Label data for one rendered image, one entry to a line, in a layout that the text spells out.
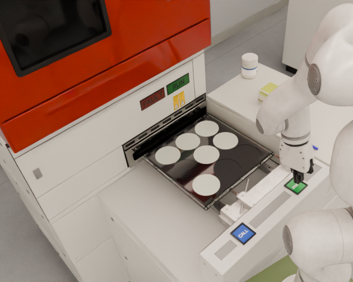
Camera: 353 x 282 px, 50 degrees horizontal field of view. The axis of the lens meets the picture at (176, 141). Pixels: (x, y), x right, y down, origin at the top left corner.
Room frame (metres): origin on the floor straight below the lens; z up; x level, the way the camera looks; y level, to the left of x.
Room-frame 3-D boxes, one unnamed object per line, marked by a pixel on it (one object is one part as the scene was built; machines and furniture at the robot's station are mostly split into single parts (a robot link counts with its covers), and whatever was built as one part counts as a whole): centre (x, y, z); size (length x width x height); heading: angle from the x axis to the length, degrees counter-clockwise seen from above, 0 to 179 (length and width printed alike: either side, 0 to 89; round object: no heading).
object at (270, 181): (0.83, -0.28, 0.87); 0.36 x 0.08 x 0.03; 126
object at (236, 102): (1.18, -0.48, 0.89); 0.62 x 0.35 x 0.14; 36
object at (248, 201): (0.78, -0.22, 0.89); 0.08 x 0.03 x 0.03; 36
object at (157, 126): (1.19, 0.03, 0.96); 0.44 x 0.01 x 0.02; 126
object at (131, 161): (1.19, 0.03, 0.89); 0.44 x 0.02 x 0.10; 126
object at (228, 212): (0.73, -0.15, 0.89); 0.08 x 0.03 x 0.03; 36
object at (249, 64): (1.44, -0.37, 1.01); 0.07 x 0.07 x 0.10
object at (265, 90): (1.22, -0.41, 1.00); 0.07 x 0.07 x 0.07; 37
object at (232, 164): (1.03, -0.11, 0.90); 0.34 x 0.34 x 0.01; 36
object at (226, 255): (0.70, -0.27, 0.89); 0.55 x 0.09 x 0.14; 126
